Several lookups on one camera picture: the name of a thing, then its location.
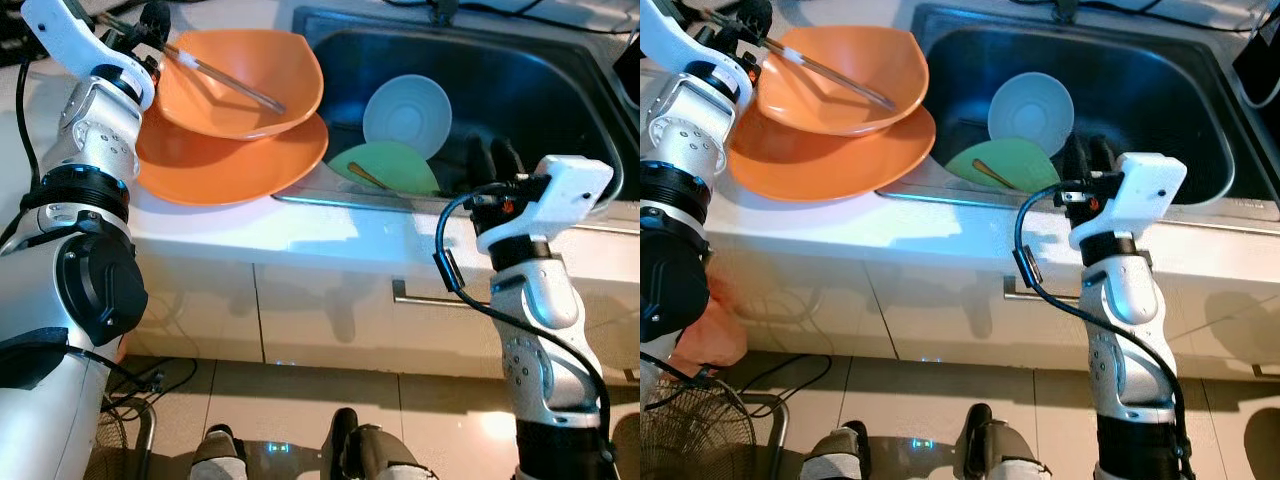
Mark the black floor fan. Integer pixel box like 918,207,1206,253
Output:
640,365,791,480
90,395,156,480

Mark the robot left leg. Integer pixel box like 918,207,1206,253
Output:
190,425,249,480
800,422,871,480

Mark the robot leg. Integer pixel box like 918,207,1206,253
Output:
190,425,249,480
800,422,871,480
325,408,431,480
955,403,1046,480

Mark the silver cabinet handle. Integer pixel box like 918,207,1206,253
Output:
1003,277,1091,304
392,280,501,309

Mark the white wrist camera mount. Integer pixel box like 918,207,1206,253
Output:
640,0,756,106
475,155,615,256
20,0,156,109
1068,152,1188,251

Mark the gold metal spoon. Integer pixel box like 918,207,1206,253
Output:
345,160,396,193
970,157,1021,191

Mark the orange bowl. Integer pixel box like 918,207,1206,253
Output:
755,25,931,138
155,28,326,141

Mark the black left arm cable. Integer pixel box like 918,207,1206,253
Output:
13,55,46,191

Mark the white kitchen base cabinet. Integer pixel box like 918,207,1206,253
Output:
120,225,641,386
700,222,1280,383

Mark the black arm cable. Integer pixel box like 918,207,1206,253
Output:
13,55,46,191
1013,180,1191,471
433,182,616,471

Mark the red plastic bag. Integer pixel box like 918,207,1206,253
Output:
665,270,749,379

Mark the robot right leg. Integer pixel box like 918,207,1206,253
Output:
955,403,1046,480
325,408,431,480

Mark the orange plate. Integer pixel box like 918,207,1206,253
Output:
728,102,938,203
135,105,329,208

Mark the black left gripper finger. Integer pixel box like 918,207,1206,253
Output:
140,0,173,46
735,0,774,43

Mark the stainless steel sink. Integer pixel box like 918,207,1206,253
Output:
880,3,1280,223
272,5,641,216

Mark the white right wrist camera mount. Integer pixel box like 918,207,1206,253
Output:
1068,152,1188,251
475,155,615,256

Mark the green plate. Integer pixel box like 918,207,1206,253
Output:
945,137,1063,196
328,140,441,198

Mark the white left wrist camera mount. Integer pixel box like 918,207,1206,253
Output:
640,0,756,106
20,0,156,109

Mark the white bowl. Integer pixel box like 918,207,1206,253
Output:
362,75,453,161
988,72,1076,158

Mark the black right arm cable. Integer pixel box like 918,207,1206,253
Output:
1013,180,1191,471
433,182,616,471

